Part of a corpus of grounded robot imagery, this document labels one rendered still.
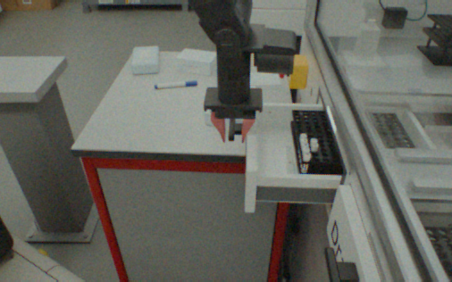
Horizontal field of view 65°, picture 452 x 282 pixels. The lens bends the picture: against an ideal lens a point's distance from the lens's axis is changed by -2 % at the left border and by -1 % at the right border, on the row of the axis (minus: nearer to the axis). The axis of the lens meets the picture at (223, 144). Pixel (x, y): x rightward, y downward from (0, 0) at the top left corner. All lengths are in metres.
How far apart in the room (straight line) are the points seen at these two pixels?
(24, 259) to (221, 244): 0.67
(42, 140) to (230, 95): 0.97
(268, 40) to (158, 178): 0.56
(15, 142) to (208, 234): 0.80
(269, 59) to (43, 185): 1.23
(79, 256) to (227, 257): 0.74
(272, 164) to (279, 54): 0.26
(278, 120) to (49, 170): 0.99
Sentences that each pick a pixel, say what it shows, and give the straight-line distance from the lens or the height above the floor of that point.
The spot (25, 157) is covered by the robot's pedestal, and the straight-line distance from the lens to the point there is 1.55.
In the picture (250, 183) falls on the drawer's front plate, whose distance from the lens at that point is 0.61.
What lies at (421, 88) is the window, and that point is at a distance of 0.44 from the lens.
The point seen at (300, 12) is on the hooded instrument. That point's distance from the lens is 1.47.
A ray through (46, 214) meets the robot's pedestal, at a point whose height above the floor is 0.13.
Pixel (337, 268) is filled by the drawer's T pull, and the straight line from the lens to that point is 0.50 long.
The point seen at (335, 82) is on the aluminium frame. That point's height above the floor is 0.99.
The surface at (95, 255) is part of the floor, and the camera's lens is 1.70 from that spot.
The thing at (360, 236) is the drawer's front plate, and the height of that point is 0.93.
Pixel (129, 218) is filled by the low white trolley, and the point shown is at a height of 0.49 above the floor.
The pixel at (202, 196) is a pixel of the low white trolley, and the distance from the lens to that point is 1.01.
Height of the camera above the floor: 1.31
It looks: 37 degrees down
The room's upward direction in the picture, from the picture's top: straight up
